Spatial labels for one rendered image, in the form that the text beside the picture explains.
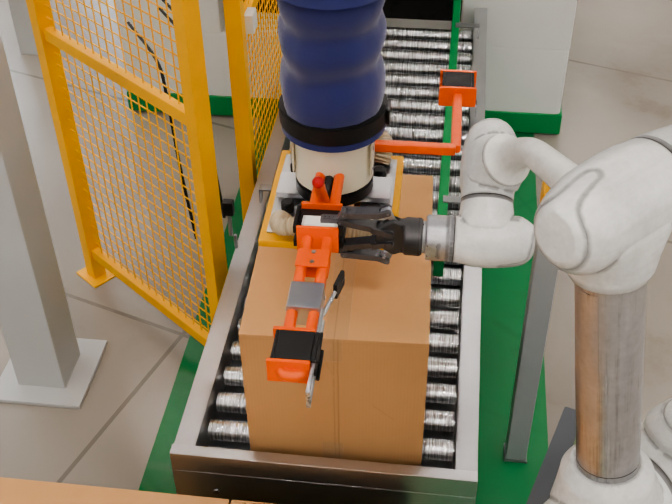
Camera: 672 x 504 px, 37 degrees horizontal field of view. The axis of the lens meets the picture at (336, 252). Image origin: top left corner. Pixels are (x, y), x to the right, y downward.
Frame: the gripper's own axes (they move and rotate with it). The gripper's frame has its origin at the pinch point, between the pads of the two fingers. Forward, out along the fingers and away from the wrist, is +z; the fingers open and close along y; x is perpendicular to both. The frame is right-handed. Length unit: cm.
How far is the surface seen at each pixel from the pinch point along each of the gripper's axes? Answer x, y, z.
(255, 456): -10, 59, 15
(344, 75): 16.7, -25.2, -3.3
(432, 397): 19, 67, -25
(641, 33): 322, 119, -122
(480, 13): 217, 60, -36
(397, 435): -4, 55, -17
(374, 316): 3.3, 25.1, -10.8
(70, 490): -18, 66, 57
